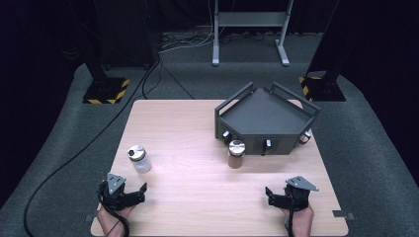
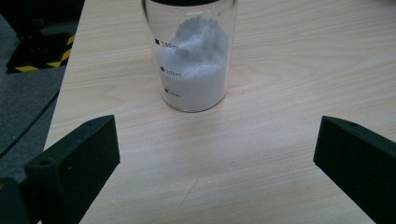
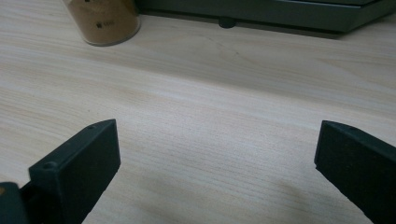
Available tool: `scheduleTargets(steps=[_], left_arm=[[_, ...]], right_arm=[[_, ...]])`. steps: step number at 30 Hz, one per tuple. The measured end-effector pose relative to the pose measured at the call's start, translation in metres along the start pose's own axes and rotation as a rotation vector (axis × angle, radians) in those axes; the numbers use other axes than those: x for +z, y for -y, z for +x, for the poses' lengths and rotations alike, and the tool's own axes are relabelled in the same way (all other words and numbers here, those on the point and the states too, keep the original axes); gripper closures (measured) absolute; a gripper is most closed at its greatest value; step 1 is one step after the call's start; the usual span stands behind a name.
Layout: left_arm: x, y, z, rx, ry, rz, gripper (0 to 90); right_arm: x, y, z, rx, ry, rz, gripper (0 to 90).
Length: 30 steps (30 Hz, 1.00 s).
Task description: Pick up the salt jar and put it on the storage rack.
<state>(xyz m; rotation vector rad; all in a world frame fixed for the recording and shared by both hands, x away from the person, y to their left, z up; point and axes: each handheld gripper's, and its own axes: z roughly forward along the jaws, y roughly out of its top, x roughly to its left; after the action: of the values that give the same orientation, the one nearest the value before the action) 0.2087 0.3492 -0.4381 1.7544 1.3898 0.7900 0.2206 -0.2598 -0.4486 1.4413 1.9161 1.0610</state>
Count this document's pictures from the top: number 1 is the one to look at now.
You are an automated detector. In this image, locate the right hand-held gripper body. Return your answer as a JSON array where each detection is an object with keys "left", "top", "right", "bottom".
[{"left": 282, "top": 175, "right": 320, "bottom": 212}]

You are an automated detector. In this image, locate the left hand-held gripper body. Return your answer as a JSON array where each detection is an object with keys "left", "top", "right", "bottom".
[{"left": 97, "top": 173, "right": 133, "bottom": 211}]

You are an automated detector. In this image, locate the clear jar with white powder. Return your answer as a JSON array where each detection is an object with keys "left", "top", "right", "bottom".
[{"left": 127, "top": 144, "right": 153, "bottom": 175}]

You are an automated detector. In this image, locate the clear jar with brown powder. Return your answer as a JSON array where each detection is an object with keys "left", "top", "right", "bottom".
[{"left": 227, "top": 139, "right": 247, "bottom": 170}]

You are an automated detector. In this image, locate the dark grey divided tray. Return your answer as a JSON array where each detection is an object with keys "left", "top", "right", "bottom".
[{"left": 214, "top": 81, "right": 321, "bottom": 156}]

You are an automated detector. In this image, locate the person's left hand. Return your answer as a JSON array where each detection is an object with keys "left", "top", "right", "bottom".
[{"left": 96, "top": 204, "right": 136, "bottom": 237}]

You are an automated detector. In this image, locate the person's right hand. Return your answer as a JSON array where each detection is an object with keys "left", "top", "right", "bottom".
[{"left": 281, "top": 203, "right": 315, "bottom": 237}]

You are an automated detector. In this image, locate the black stand with striped base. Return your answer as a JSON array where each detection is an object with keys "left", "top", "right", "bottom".
[
  {"left": 297, "top": 0, "right": 347, "bottom": 103},
  {"left": 82, "top": 48, "right": 131, "bottom": 106}
]

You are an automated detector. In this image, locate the grey metal stand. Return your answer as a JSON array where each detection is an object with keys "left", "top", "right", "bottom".
[{"left": 211, "top": 0, "right": 295, "bottom": 67}]

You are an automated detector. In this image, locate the long black floor cable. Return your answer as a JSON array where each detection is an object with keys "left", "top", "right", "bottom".
[{"left": 23, "top": 57, "right": 162, "bottom": 237}]

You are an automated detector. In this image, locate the thin black floor cable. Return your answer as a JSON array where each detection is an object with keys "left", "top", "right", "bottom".
[{"left": 159, "top": 62, "right": 196, "bottom": 101}]

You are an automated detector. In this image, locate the bundle of floor cables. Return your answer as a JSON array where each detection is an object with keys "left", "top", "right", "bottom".
[{"left": 159, "top": 25, "right": 218, "bottom": 54}]

